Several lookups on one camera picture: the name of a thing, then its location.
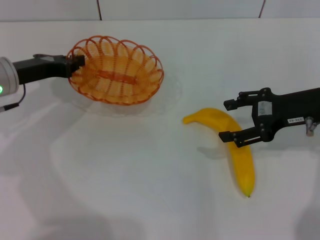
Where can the yellow banana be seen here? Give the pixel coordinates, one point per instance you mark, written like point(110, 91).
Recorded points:
point(245, 170)

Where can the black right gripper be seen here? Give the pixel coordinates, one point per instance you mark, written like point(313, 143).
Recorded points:
point(292, 107)

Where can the silver metal plug fitting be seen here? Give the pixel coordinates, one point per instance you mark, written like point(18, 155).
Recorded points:
point(310, 125)

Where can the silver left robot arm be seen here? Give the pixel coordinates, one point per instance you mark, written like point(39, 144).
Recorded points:
point(7, 75)

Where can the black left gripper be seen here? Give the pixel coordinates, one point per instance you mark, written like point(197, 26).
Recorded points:
point(40, 70)

